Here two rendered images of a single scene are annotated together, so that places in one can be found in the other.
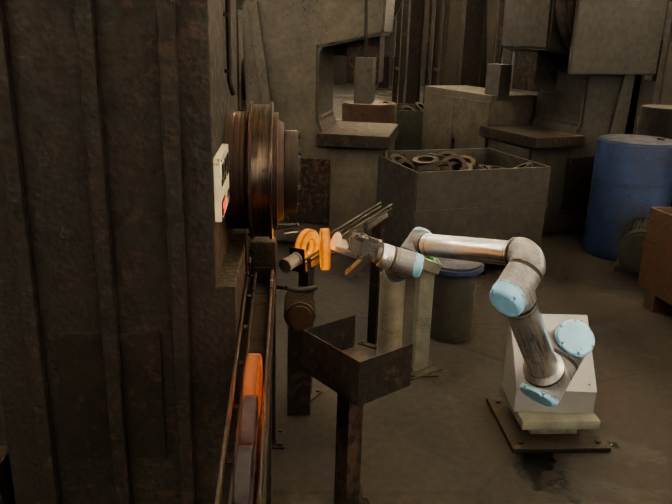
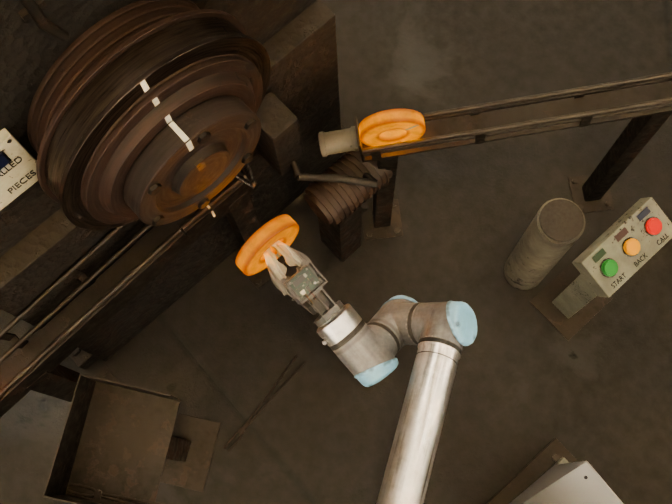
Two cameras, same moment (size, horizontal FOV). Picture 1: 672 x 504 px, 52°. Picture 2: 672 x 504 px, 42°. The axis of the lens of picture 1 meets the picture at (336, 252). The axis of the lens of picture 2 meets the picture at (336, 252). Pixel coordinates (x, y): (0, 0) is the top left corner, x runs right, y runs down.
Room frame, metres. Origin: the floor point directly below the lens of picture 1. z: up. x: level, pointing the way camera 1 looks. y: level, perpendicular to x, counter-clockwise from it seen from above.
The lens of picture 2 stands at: (2.21, -0.47, 2.58)
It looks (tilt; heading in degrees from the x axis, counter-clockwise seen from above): 75 degrees down; 57
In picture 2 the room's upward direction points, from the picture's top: 5 degrees counter-clockwise
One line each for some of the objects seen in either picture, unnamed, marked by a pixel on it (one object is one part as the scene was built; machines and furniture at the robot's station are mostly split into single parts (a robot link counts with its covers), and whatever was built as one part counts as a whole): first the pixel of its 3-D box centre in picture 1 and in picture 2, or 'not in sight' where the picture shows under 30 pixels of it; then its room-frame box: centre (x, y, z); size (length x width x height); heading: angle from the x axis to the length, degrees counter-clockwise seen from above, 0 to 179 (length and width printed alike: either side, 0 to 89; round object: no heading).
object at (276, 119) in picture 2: (263, 267); (275, 134); (2.56, 0.29, 0.68); 0.11 x 0.08 x 0.24; 94
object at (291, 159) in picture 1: (292, 171); (195, 164); (2.33, 0.16, 1.11); 0.28 x 0.06 x 0.28; 4
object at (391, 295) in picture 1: (390, 323); (540, 248); (3.00, -0.27, 0.26); 0.12 x 0.12 x 0.52
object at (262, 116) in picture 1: (263, 171); (161, 127); (2.32, 0.26, 1.11); 0.47 x 0.06 x 0.47; 4
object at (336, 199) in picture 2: (299, 351); (349, 207); (2.66, 0.15, 0.27); 0.22 x 0.13 x 0.53; 4
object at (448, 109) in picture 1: (471, 148); not in sight; (6.55, -1.27, 0.55); 1.10 x 0.53 x 1.10; 24
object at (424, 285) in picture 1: (422, 310); (597, 276); (3.06, -0.43, 0.31); 0.24 x 0.16 x 0.62; 4
